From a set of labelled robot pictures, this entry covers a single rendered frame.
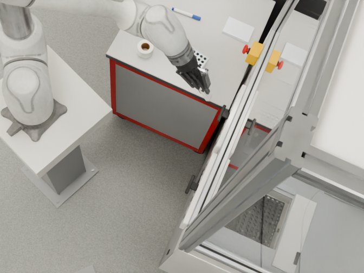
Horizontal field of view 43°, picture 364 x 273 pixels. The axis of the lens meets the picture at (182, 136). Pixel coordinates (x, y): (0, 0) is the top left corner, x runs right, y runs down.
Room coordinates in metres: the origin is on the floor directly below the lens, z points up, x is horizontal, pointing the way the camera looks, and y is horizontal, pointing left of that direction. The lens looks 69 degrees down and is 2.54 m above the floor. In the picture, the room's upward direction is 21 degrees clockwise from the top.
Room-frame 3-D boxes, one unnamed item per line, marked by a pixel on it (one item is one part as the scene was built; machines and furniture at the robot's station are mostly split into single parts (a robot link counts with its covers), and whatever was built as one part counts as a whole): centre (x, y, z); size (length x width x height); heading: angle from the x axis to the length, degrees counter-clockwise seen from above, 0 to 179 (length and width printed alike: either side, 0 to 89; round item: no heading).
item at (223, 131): (0.78, -0.15, 0.87); 0.29 x 0.02 x 0.11; 176
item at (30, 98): (0.55, 0.56, 1.00); 0.18 x 0.16 x 0.22; 30
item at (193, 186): (0.47, -0.10, 0.91); 0.07 x 0.04 x 0.01; 176
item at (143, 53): (1.00, 0.28, 0.78); 0.07 x 0.07 x 0.04
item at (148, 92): (1.21, 0.12, 0.38); 0.62 x 0.58 x 0.76; 176
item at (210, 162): (0.47, -0.13, 0.87); 0.29 x 0.02 x 0.11; 176
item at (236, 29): (1.27, -0.07, 0.77); 0.13 x 0.09 x 0.02; 86
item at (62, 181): (0.54, 0.56, 0.38); 0.30 x 0.30 x 0.76; 65
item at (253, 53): (1.11, -0.16, 0.88); 0.07 x 0.05 x 0.07; 176
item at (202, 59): (1.04, 0.08, 0.78); 0.12 x 0.08 x 0.04; 76
